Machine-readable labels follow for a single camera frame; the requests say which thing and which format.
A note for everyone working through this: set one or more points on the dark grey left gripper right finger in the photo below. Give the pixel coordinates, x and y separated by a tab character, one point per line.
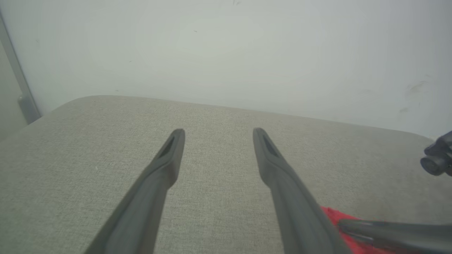
296	211

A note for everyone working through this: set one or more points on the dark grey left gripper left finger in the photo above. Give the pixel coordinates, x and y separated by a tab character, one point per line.
141	211

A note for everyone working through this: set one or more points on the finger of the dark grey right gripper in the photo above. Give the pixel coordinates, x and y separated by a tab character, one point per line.
406	236

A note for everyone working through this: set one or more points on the red white trimmed shirt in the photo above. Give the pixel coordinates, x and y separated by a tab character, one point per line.
344	238

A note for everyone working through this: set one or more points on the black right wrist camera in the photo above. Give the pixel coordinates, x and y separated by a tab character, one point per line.
439	157

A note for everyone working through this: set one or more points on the grey wall trim strip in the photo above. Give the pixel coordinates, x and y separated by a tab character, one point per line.
26	98

